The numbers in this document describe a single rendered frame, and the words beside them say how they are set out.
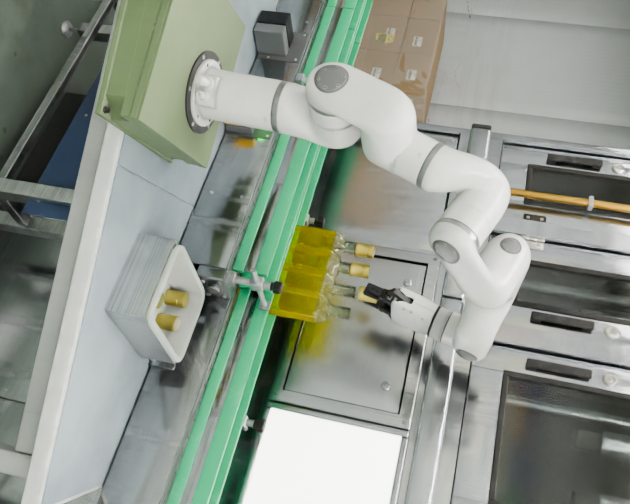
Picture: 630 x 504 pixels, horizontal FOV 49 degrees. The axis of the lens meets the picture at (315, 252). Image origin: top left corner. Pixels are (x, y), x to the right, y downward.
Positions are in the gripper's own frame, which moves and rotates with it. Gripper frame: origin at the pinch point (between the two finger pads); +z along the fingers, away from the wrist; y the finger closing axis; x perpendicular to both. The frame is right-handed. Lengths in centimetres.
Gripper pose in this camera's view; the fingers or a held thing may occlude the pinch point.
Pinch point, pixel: (373, 296)
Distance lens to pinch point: 160.8
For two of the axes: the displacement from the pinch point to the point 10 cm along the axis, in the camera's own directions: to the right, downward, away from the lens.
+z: -8.8, -3.6, 3.2
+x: -4.7, 7.6, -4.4
